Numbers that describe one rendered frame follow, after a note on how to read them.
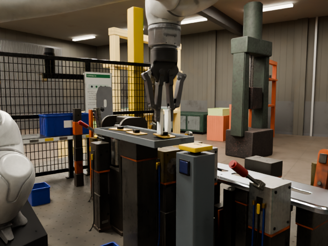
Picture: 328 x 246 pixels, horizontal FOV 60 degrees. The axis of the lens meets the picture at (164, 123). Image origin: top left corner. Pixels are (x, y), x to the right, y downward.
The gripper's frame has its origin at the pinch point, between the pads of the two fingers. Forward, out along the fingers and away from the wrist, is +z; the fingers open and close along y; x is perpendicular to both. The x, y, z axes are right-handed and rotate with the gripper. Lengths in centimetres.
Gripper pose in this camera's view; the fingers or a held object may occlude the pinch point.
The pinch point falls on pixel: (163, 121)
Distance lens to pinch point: 80.4
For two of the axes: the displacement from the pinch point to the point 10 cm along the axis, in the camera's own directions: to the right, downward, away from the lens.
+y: 9.2, -0.3, 3.9
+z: -0.1, 10.0, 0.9
